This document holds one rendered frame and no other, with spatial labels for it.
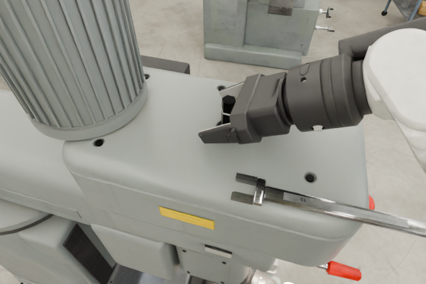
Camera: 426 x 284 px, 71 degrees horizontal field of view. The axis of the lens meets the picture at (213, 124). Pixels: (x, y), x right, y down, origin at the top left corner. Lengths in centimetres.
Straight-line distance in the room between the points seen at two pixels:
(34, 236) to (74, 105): 50
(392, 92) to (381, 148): 297
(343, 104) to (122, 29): 29
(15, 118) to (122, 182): 41
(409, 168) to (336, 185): 281
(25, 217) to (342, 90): 77
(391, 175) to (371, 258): 83
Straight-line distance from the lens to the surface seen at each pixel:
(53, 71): 43
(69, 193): 67
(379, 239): 273
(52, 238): 87
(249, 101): 41
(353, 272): 61
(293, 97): 37
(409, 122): 32
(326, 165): 47
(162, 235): 62
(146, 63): 92
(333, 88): 36
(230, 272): 78
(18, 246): 98
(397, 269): 269
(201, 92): 54
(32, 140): 74
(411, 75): 33
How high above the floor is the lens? 225
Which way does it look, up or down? 47 degrees down
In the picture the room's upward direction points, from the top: straight up
